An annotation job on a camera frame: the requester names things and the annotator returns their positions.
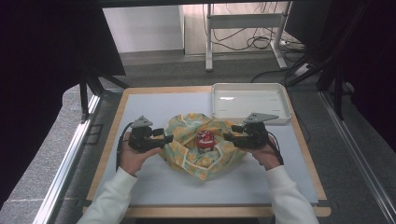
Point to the white power strip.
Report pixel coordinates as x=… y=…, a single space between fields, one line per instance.
x=302 y=70

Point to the aluminium rail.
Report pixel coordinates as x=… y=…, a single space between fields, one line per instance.
x=358 y=149
x=65 y=168

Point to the person's right hand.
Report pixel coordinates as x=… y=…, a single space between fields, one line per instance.
x=267 y=157

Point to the black metal stand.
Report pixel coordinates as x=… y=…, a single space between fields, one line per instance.
x=330 y=62
x=90 y=90

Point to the black curtain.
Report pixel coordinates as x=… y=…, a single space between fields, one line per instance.
x=367 y=62
x=46 y=62

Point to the fruit print cloth bag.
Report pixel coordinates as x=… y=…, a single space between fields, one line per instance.
x=183 y=155

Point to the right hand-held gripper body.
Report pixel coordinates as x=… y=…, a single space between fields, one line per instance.
x=255 y=132

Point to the white plastic tray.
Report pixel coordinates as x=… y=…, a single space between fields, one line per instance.
x=249 y=102

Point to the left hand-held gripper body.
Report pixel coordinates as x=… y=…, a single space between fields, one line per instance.
x=141 y=137

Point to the white desk frame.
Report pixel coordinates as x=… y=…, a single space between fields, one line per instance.
x=243 y=20

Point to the person's left hand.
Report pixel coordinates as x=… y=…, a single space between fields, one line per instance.
x=134 y=160

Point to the red can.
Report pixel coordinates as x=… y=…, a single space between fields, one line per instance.
x=205 y=141

